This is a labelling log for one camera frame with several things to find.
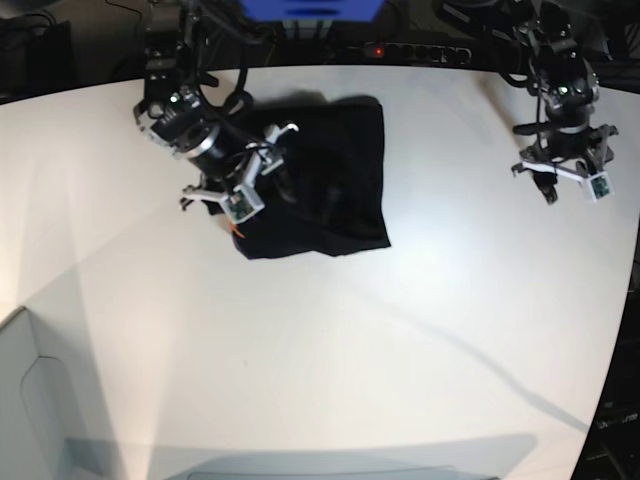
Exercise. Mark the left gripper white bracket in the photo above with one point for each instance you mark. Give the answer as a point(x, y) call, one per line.
point(579, 154)

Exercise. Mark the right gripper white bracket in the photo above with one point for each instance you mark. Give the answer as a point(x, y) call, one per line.
point(228, 179)

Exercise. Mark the black T-shirt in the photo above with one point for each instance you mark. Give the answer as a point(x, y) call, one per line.
point(336, 162)

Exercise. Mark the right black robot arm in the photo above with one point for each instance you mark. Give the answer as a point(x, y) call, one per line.
point(181, 41)

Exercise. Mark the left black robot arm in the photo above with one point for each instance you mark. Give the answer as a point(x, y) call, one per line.
point(566, 89)

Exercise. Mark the blue box overhead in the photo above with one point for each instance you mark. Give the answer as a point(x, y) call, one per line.
point(315, 10)

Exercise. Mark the black power strip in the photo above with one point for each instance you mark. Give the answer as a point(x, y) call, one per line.
point(407, 54)

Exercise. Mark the white tray at corner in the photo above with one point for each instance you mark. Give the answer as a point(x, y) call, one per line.
point(58, 420)

